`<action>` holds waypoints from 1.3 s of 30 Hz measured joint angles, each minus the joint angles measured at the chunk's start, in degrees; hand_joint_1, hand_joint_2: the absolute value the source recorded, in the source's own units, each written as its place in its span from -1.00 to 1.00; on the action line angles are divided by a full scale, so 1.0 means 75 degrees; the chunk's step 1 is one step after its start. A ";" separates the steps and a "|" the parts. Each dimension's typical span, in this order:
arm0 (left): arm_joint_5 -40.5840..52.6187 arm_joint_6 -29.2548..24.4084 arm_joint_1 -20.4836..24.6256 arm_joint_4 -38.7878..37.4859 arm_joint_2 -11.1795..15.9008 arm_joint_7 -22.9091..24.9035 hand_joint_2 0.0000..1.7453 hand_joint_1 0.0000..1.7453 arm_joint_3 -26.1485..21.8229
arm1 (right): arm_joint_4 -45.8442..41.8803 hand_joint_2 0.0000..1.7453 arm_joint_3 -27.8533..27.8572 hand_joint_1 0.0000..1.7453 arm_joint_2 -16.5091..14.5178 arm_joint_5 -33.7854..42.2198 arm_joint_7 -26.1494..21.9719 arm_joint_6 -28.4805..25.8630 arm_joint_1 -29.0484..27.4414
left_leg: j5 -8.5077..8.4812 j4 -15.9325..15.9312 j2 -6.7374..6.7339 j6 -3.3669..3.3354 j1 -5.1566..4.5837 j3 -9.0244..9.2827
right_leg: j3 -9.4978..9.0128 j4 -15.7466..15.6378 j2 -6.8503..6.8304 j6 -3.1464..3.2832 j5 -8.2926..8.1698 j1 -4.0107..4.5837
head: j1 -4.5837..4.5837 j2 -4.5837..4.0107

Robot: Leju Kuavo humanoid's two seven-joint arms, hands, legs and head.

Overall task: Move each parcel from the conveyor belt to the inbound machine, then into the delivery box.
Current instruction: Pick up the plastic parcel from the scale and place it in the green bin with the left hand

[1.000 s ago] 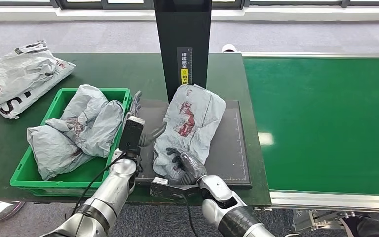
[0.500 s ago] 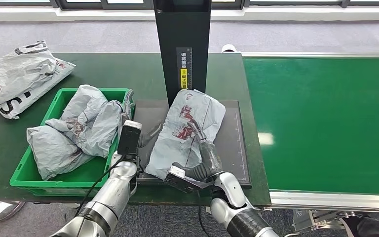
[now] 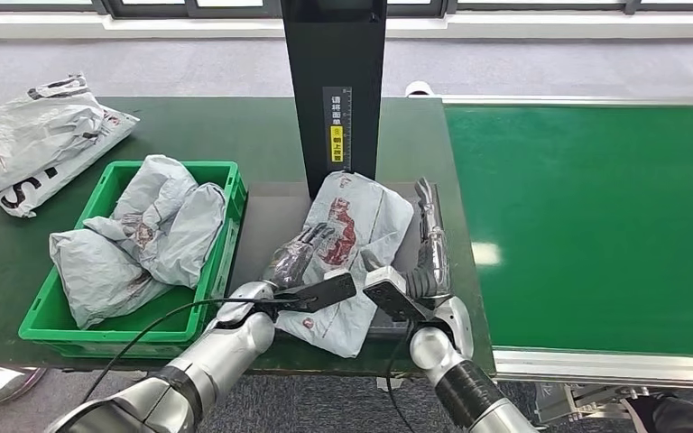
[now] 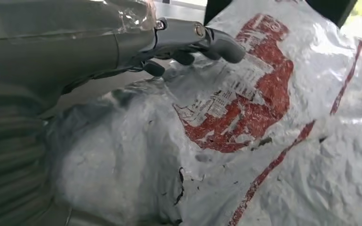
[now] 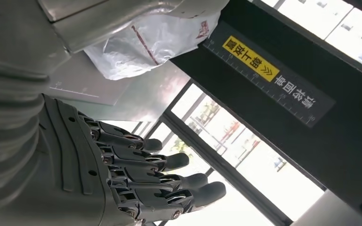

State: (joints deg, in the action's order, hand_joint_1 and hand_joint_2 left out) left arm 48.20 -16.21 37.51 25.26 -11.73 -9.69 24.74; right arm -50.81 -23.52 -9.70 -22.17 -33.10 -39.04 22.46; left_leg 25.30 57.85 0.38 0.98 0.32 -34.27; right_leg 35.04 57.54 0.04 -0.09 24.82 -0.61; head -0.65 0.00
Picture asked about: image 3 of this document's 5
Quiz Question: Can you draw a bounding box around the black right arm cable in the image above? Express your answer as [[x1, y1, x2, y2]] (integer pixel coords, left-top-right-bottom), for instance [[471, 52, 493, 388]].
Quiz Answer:
[[384, 322, 420, 433]]

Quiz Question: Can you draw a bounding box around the white bag with black letters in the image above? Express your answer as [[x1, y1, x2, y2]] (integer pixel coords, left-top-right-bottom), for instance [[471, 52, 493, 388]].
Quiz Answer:
[[0, 110, 140, 219]]

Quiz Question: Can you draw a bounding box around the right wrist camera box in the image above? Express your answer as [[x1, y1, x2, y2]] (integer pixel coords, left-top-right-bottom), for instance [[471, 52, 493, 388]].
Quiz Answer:
[[362, 265, 429, 324]]

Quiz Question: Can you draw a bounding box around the plain grey parcel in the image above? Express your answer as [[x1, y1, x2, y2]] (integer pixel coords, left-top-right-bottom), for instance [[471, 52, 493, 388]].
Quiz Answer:
[[49, 153, 228, 330]]

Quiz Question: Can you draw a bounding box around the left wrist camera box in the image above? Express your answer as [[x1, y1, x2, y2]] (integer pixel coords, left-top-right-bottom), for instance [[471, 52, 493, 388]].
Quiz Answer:
[[274, 270, 358, 314]]

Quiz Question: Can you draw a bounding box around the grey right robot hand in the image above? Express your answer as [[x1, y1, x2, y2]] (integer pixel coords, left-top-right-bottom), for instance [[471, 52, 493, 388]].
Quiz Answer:
[[360, 177, 452, 300]]

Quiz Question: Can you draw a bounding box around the metal conveyor support bracket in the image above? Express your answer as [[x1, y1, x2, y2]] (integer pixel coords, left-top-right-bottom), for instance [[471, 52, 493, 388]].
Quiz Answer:
[[534, 382, 652, 422]]

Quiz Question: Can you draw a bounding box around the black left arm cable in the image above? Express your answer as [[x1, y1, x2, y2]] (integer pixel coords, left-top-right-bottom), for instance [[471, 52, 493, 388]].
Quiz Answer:
[[80, 297, 282, 404]]

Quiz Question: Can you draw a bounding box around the grey parcel with red print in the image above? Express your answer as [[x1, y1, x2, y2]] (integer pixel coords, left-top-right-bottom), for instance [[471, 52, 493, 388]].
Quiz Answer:
[[274, 171, 414, 360]]

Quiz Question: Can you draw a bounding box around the dark green table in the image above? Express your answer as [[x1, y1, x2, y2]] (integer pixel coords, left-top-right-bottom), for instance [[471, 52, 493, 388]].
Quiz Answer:
[[0, 97, 497, 376]]

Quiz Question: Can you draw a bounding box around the green conveyor belt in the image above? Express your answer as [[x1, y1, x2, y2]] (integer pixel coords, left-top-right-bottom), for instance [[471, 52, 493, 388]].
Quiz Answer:
[[445, 104, 693, 358]]

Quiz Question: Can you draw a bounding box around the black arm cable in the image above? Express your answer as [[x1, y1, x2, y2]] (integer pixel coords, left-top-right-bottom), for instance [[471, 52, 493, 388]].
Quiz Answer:
[[80, 297, 282, 404], [384, 322, 420, 433]]

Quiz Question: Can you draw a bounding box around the green plastic crate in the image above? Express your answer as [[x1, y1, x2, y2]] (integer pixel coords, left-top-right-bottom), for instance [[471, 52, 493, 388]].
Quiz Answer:
[[18, 160, 248, 360]]

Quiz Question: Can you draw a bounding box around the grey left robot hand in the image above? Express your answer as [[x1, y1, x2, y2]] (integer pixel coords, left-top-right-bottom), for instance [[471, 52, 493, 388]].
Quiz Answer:
[[263, 222, 338, 294]]

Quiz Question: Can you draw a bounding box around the crumpled white plastic bag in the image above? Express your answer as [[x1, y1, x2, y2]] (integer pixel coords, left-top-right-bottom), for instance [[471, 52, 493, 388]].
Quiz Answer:
[[0, 73, 115, 207]]

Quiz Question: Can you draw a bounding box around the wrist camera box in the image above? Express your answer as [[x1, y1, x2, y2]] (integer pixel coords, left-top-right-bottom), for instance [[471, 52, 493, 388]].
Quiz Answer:
[[274, 270, 358, 314], [362, 265, 429, 324]]

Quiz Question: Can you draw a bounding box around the black inbound scanner machine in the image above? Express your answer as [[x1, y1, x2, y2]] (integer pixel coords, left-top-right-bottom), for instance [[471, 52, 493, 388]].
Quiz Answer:
[[226, 0, 443, 342]]

